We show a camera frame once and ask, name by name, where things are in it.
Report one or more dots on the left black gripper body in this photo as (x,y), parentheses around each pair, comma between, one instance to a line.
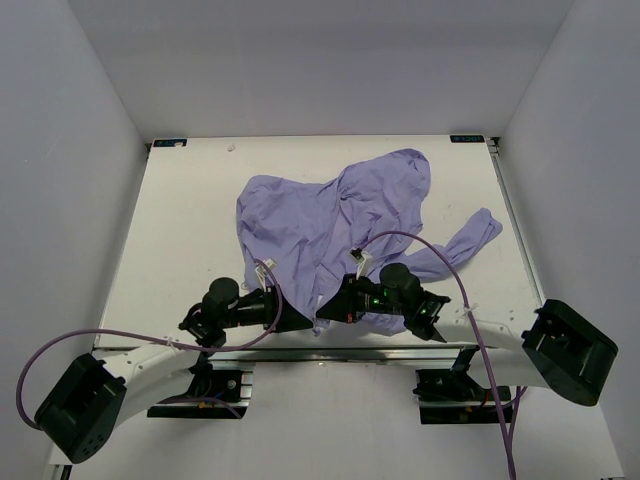
(249,312)

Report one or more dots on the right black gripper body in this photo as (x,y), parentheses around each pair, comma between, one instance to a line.
(374,300)

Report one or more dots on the lilac zip jacket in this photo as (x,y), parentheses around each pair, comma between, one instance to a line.
(308,229)

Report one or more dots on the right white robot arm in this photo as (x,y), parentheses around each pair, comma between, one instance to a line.
(561,351)

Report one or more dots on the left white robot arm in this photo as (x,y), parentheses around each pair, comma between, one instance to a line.
(94,396)

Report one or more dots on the right blue table label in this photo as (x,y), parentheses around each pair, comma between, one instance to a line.
(466,138)

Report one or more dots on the blue table label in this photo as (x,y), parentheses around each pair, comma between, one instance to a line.
(466,138)
(169,143)

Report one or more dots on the left blue table label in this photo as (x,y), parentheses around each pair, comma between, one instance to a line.
(169,143)

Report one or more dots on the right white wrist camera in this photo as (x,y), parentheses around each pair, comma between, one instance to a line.
(363,261)

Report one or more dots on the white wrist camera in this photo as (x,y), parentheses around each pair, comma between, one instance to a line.
(263,270)
(363,261)

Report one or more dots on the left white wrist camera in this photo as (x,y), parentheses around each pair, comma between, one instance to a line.
(263,270)

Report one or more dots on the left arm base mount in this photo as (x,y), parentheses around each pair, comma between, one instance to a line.
(221,390)

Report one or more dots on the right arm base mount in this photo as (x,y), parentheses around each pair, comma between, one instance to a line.
(451,397)

